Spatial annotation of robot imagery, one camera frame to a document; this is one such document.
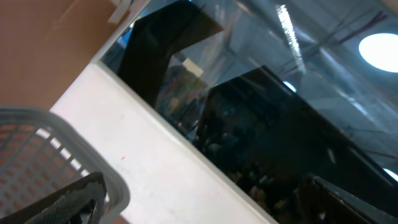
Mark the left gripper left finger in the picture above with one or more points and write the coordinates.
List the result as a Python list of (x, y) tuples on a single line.
[(80, 202)]

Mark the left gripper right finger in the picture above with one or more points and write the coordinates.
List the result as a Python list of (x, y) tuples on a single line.
[(319, 201)]

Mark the grey plastic shopping basket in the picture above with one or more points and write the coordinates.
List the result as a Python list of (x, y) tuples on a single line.
[(41, 154)]

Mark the dark glass window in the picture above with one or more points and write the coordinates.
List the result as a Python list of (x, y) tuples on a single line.
[(271, 92)]

